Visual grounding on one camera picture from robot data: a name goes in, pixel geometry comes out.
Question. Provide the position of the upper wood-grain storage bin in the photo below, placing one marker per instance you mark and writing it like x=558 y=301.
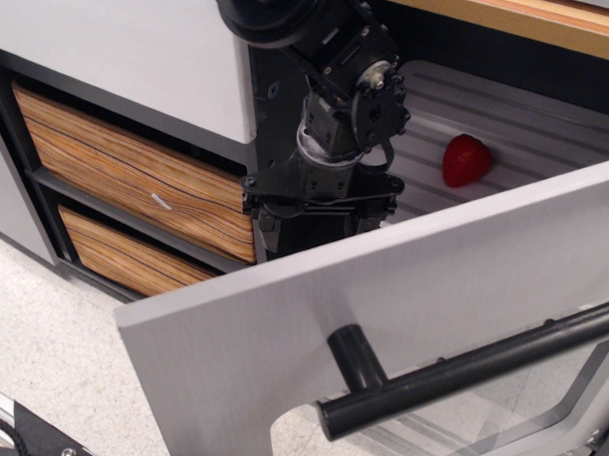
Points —
x=187 y=197

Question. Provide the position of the wood-grain storage bin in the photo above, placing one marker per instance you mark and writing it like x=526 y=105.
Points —
x=187 y=197
x=127 y=259

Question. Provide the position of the grey toy oven door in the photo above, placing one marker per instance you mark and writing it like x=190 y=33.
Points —
x=220 y=361

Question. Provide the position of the wooden countertop edge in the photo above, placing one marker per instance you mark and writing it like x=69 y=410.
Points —
x=568 y=24

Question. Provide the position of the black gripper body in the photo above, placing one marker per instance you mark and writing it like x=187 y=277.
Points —
x=315 y=190

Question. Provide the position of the lower wood-grain storage bin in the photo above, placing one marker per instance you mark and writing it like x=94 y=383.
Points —
x=127 y=259

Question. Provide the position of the grey toy kitchen cabinet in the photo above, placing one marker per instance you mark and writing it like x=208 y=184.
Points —
x=170 y=64

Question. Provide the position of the red toy strawberry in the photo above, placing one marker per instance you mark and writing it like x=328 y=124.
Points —
x=466 y=159

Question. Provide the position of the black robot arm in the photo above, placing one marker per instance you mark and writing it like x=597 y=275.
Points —
x=355 y=101

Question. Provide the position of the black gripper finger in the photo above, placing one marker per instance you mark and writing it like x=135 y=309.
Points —
x=367 y=215
x=278 y=230

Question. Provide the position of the white oven rack tray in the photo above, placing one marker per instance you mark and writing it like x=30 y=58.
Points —
x=531 y=137

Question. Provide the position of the black oven door handle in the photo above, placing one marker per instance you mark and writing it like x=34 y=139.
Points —
x=373 y=397

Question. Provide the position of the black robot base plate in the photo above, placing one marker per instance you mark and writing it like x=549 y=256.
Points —
x=42 y=438

